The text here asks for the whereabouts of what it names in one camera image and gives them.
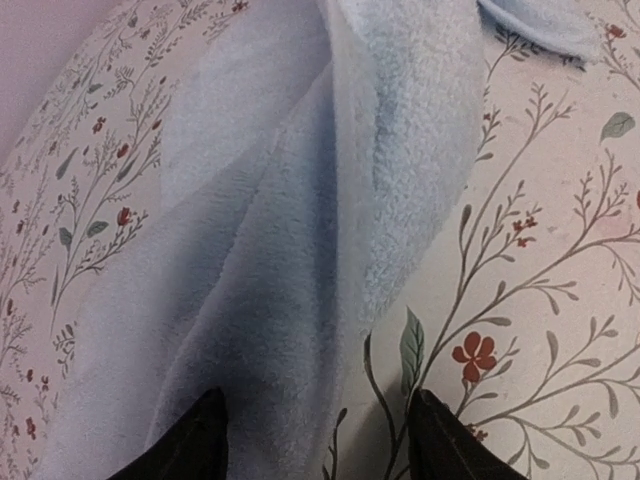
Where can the light blue towel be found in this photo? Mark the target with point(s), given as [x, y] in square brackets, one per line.
[312, 162]

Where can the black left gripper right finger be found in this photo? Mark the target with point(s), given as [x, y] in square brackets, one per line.
[442, 448]

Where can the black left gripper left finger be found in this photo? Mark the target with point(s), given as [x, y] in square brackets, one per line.
[194, 448]

